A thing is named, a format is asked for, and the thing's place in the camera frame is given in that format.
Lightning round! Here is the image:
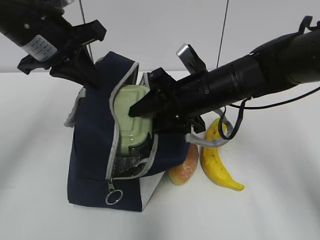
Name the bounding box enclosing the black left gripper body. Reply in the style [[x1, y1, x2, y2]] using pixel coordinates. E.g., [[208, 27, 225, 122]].
[[17, 14, 107, 75]]

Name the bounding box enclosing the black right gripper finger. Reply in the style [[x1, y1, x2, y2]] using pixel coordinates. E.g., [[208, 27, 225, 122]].
[[128, 91, 160, 117], [139, 131, 160, 154]]

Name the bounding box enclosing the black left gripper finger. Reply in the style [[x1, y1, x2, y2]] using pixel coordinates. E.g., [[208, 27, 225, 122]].
[[71, 46, 103, 88], [49, 62, 86, 85]]

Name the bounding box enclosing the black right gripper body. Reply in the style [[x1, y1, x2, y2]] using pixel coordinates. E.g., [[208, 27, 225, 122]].
[[147, 67, 219, 134]]

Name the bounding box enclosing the green lidded food container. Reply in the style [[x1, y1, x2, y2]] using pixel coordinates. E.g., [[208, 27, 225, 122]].
[[113, 85, 152, 156]]

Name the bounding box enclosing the sugared bread roll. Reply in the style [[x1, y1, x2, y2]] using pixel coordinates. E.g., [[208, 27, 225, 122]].
[[167, 144, 199, 186]]

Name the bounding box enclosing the navy insulated lunch bag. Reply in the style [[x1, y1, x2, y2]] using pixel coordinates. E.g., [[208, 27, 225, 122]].
[[64, 51, 234, 206]]

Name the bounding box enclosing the yellow banana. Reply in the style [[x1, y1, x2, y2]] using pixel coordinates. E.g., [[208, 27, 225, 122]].
[[200, 118, 245, 191]]

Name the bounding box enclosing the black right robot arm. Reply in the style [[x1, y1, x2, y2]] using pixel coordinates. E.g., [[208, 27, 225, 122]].
[[128, 15, 320, 148]]

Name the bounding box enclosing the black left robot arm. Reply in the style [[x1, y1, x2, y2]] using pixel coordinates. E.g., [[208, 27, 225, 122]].
[[0, 0, 107, 88]]

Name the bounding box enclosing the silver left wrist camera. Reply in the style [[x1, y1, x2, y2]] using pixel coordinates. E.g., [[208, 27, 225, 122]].
[[53, 0, 75, 8]]

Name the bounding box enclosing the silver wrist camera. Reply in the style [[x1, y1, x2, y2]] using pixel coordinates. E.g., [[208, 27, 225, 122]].
[[53, 0, 75, 8], [176, 43, 207, 74]]

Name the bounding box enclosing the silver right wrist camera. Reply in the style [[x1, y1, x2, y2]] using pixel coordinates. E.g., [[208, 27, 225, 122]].
[[176, 43, 207, 74]]

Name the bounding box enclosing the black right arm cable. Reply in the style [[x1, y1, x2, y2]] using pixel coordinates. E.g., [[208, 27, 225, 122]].
[[217, 86, 320, 141]]

